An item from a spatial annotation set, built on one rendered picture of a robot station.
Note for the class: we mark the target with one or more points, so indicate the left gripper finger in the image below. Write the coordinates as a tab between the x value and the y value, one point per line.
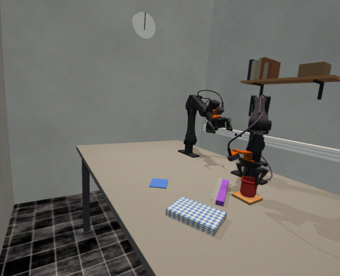
256	176
239	165

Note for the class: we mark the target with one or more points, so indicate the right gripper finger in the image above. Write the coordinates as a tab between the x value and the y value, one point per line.
209	126
228	125

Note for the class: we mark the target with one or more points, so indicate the dark red cup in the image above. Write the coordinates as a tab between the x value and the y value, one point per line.
248	189

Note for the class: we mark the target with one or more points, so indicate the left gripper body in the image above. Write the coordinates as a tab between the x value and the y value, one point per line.
251	159

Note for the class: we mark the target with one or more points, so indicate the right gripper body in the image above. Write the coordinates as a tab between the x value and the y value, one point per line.
217	121

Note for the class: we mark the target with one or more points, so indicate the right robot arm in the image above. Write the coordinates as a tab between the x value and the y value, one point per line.
192	105

